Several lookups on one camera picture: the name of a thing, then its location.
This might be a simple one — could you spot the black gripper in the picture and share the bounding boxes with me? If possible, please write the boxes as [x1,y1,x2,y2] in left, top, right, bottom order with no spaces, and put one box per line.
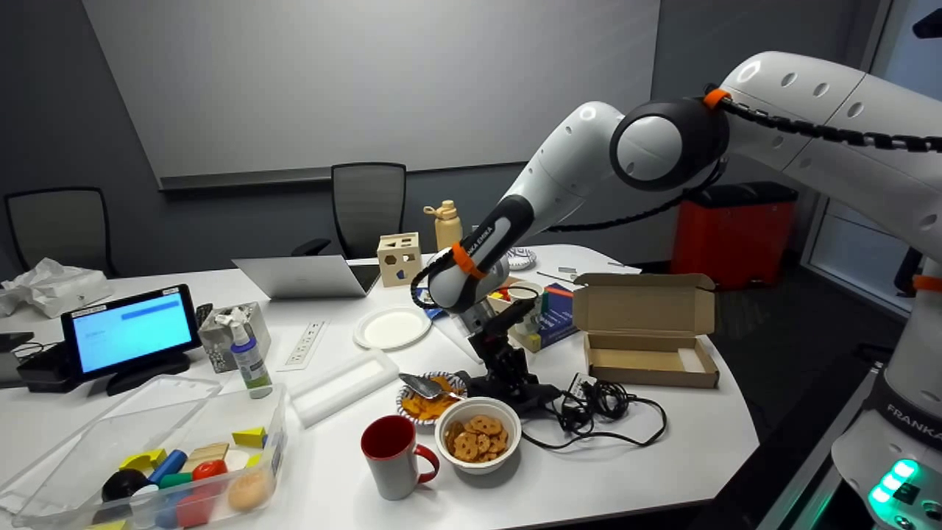
[465,296,539,395]

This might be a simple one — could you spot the white bowl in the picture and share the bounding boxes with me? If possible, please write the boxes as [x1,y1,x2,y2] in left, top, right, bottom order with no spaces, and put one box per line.
[433,395,523,479]

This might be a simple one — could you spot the small patterned bowl with chips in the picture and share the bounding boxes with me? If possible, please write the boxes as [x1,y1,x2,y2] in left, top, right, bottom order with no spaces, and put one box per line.
[393,371,465,426]

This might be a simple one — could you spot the grey utensil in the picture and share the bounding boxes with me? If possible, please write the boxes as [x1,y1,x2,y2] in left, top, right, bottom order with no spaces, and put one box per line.
[393,371,446,402]

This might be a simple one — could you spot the white plate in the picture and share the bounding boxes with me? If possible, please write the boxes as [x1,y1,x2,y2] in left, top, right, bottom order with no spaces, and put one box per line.
[354,303,433,355]

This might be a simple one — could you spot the open cardboard box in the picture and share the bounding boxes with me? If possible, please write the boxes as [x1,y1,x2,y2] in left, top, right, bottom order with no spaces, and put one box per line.
[571,270,724,392]

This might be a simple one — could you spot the red mug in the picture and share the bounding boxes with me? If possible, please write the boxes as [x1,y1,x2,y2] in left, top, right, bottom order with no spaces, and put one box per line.
[355,412,440,502]

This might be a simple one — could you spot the wooden shape sorter cube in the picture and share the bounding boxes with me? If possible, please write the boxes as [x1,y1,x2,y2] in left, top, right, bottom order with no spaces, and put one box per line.
[374,230,426,292]

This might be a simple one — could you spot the tan bottle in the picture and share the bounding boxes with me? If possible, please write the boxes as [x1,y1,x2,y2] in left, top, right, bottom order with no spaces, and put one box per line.
[420,196,465,252]

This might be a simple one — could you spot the white power strip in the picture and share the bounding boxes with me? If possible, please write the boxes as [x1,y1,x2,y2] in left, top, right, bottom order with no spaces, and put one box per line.
[281,318,327,371]

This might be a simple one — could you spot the black mesh office chair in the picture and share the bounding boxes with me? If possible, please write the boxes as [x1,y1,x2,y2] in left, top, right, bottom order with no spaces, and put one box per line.
[3,184,114,280]
[289,159,411,261]

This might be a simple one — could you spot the silver laptop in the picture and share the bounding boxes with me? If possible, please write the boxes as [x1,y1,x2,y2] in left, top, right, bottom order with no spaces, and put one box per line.
[230,252,383,303]

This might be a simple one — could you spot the small spray bottle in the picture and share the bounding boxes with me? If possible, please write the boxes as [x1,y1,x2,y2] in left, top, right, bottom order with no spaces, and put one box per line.
[227,309,276,401]

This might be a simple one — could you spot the red bin black lid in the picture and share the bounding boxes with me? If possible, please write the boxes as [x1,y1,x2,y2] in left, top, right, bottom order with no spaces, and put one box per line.
[667,180,800,293]

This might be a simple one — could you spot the yellow wedge block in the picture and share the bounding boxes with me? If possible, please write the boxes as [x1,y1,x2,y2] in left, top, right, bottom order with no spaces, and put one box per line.
[230,424,270,452]

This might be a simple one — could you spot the wooden egg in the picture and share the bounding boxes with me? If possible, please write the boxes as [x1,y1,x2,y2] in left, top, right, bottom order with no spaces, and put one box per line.
[224,464,276,515]

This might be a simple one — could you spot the grey carton box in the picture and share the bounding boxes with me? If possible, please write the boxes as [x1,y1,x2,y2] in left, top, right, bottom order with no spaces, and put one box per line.
[198,300,273,374]

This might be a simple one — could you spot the clear plastic bin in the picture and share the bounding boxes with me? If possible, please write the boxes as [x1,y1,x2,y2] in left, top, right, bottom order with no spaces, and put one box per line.
[86,386,292,530]

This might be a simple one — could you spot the red round block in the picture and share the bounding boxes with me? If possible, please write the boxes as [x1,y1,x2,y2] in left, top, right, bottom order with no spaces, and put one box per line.
[187,457,231,486]

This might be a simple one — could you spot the blue cylinder block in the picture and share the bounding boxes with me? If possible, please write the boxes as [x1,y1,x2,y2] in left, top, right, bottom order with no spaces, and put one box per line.
[146,448,192,486]

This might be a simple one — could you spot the yellow green block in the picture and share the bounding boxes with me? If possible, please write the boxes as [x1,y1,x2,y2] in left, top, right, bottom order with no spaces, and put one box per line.
[118,448,167,474]

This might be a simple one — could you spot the black tablet lit screen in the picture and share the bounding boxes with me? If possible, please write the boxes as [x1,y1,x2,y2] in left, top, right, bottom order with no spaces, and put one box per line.
[59,283,203,381]

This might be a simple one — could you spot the black round block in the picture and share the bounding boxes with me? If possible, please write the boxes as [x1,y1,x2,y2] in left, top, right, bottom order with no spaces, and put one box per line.
[96,464,150,502]

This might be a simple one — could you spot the black tablet stand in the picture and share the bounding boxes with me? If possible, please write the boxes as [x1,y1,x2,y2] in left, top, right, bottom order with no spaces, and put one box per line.
[14,336,201,396]

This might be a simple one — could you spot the white plastic bag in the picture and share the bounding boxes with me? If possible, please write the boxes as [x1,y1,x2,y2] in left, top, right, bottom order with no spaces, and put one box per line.
[0,255,112,320]

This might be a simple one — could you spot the orange ring snacks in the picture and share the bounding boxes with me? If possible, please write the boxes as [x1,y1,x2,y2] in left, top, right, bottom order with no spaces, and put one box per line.
[443,412,515,464]

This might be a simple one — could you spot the black tangled cable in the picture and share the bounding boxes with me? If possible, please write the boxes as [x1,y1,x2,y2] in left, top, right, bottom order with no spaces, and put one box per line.
[517,374,672,452]

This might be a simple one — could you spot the white metal stand frame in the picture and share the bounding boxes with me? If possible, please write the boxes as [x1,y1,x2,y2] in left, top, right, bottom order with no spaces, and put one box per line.
[757,361,886,530]

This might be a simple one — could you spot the wall whiteboard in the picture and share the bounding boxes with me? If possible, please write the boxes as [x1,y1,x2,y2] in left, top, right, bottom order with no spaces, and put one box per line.
[80,0,661,192]

